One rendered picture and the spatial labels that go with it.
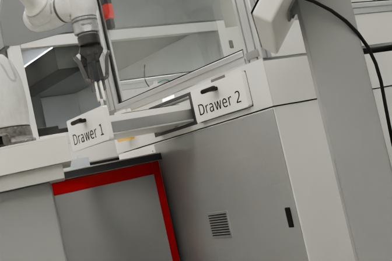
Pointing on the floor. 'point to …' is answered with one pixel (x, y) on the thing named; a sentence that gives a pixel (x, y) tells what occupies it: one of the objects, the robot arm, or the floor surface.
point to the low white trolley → (116, 212)
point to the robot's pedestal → (31, 216)
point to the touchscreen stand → (349, 119)
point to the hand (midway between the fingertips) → (100, 91)
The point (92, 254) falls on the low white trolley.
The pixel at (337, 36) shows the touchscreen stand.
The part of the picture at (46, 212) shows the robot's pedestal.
